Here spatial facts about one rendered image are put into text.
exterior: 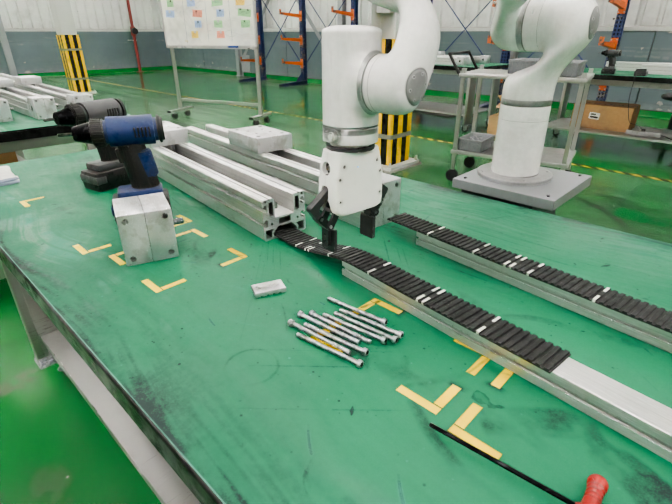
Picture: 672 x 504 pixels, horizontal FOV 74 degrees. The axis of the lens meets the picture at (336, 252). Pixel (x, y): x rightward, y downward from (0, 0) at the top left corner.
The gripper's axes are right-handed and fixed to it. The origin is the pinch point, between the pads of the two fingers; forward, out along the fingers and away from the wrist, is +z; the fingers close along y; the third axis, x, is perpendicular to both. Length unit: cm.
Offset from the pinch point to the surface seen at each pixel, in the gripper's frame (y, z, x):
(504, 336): -0.6, 3.3, -30.0
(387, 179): 20.9, -3.0, 11.6
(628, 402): -0.6, 3.5, -44.3
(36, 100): -12, -2, 207
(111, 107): -14, -14, 76
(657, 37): 753, -24, 196
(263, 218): -4.9, 1.5, 19.5
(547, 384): -2.0, 5.4, -36.8
